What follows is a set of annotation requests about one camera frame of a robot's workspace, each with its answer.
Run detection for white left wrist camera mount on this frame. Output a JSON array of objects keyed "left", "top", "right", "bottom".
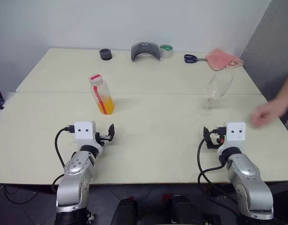
[{"left": 73, "top": 121, "right": 98, "bottom": 148}]

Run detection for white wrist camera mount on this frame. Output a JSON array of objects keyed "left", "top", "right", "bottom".
[
  {"left": 73, "top": 121, "right": 98, "bottom": 148},
  {"left": 217, "top": 121, "right": 247, "bottom": 155}
]

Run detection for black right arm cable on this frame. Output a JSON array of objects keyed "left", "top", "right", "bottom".
[{"left": 197, "top": 127, "right": 227, "bottom": 188}]

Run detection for orange juice plastic bottle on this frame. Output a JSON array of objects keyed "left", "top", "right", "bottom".
[{"left": 89, "top": 81, "right": 115, "bottom": 116}]

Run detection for white red-striped bottle cap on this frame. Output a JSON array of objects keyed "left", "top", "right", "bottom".
[{"left": 88, "top": 74, "right": 104, "bottom": 89}]

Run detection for pink cloth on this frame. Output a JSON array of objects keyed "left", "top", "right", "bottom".
[{"left": 205, "top": 48, "right": 245, "bottom": 72}]

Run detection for dark rounded shape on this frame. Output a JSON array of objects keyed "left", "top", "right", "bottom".
[
  {"left": 110, "top": 196, "right": 139, "bottom": 225},
  {"left": 171, "top": 195, "right": 204, "bottom": 225}
]

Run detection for black floor cable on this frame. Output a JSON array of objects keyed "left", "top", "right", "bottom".
[{"left": 3, "top": 185, "right": 39, "bottom": 204}]

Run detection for clear wine glass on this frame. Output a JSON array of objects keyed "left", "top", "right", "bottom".
[{"left": 197, "top": 73, "right": 234, "bottom": 117}]

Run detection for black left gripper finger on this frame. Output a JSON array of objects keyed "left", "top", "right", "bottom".
[{"left": 107, "top": 123, "right": 115, "bottom": 142}]

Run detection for person's bare hand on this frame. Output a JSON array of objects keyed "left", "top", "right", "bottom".
[{"left": 250, "top": 99, "right": 288, "bottom": 128}]

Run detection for tape roll with green core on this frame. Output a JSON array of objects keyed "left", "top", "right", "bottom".
[{"left": 159, "top": 44, "right": 174, "bottom": 59}]

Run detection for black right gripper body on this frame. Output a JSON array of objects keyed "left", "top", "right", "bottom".
[{"left": 207, "top": 133, "right": 226, "bottom": 150}]

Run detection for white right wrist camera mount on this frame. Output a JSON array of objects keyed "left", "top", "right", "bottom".
[{"left": 217, "top": 121, "right": 247, "bottom": 155}]

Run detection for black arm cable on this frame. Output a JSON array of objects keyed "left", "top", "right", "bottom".
[
  {"left": 52, "top": 125, "right": 76, "bottom": 193},
  {"left": 197, "top": 127, "right": 227, "bottom": 188}
]

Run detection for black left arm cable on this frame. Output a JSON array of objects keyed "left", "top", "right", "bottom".
[{"left": 52, "top": 125, "right": 76, "bottom": 193}]

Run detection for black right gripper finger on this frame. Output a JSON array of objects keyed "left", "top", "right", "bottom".
[{"left": 203, "top": 126, "right": 212, "bottom": 149}]

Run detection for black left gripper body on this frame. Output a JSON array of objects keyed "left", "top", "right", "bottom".
[{"left": 96, "top": 132, "right": 112, "bottom": 146}]

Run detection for blue-handled scissors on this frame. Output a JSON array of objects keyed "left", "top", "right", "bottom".
[{"left": 183, "top": 54, "right": 208, "bottom": 64}]

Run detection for black round container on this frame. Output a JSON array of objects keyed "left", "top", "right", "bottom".
[{"left": 99, "top": 48, "right": 113, "bottom": 61}]

